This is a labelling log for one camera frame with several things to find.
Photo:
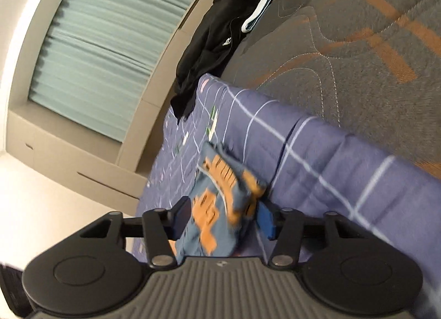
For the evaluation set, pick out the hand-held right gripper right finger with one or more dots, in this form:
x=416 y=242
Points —
x=266 y=221

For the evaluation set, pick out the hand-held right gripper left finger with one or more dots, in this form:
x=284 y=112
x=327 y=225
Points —
x=181 y=217

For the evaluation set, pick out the blue car print pants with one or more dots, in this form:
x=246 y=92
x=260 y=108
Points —
x=213 y=208

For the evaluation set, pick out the purple checked floral blanket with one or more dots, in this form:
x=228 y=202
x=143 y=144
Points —
x=327 y=167

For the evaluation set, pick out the black jacket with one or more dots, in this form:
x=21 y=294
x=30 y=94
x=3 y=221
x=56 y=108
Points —
x=213 y=47

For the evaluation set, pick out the grey quilted mattress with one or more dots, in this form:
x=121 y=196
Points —
x=344 y=47

